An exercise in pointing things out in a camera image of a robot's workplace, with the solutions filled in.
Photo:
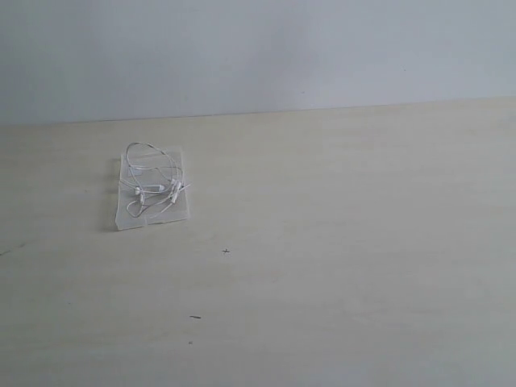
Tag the clear plastic storage box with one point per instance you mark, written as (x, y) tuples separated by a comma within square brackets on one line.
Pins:
[(152, 187)]

